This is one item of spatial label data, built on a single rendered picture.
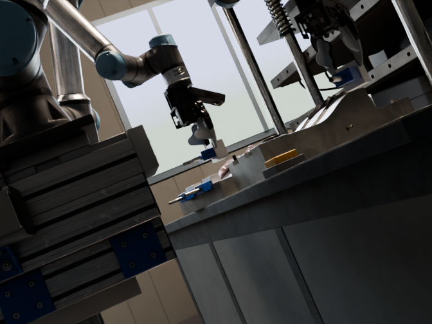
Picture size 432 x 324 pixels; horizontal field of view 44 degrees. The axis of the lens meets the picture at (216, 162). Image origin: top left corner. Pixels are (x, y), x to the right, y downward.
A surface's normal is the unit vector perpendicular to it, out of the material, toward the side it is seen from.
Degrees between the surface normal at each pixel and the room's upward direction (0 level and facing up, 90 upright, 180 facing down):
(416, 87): 90
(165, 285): 90
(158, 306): 90
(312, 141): 90
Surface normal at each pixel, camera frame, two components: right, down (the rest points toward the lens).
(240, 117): 0.17, -0.15
